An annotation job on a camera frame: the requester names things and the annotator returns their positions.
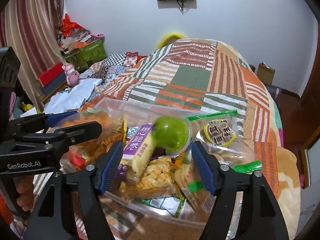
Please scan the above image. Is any purple label coconut roll pack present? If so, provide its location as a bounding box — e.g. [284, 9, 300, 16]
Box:
[123, 123, 156, 185]

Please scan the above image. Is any green jelly cup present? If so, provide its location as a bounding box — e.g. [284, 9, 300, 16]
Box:
[151, 115, 192, 154]

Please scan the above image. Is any cat ear crisps bag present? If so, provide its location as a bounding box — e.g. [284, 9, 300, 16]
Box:
[188, 110, 263, 173]

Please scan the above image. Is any person left hand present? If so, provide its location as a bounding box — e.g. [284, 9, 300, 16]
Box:
[14, 176, 34, 211]

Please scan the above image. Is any red spicy snack bag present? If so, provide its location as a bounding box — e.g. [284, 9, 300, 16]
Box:
[60, 145, 97, 173]

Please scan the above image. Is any white plastic bag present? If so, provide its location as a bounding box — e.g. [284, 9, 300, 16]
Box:
[43, 78, 103, 114]

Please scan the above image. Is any red flat box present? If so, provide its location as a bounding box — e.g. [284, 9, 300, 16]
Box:
[37, 62, 66, 95]

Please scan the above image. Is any cracker stack pack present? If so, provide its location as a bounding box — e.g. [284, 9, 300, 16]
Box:
[174, 163, 215, 217]

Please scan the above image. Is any pink toy figure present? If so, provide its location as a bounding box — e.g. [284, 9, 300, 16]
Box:
[62, 63, 80, 87]

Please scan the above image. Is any golden puffed rice bar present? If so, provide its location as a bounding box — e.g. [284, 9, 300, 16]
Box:
[119, 157, 181, 200]

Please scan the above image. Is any orange fried snack bag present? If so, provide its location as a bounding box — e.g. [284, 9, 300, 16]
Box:
[59, 108, 127, 170]

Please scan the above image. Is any green patterned box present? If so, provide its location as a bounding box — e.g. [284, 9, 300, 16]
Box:
[65, 39, 107, 72]

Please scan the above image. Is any clear plastic storage bin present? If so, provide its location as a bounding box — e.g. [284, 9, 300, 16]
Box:
[59, 98, 244, 228]

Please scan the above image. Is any green snack packet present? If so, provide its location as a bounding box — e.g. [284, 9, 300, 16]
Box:
[139, 196, 186, 218]

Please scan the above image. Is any striped pink curtain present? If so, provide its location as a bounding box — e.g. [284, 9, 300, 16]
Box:
[1, 0, 65, 110]

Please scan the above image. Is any checkered patchwork blanket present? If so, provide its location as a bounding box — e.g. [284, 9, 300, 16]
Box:
[81, 52, 144, 101]

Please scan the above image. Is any brown wooden door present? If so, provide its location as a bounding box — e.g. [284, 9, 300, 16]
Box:
[282, 22, 320, 151]

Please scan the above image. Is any cardboard box on floor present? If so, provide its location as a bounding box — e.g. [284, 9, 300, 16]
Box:
[257, 62, 276, 86]

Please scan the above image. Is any patchwork striped bed quilt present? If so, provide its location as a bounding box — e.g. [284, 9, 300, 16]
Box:
[81, 38, 300, 239]

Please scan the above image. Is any yellow curved headboard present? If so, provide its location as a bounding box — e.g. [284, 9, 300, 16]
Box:
[156, 31, 185, 50]

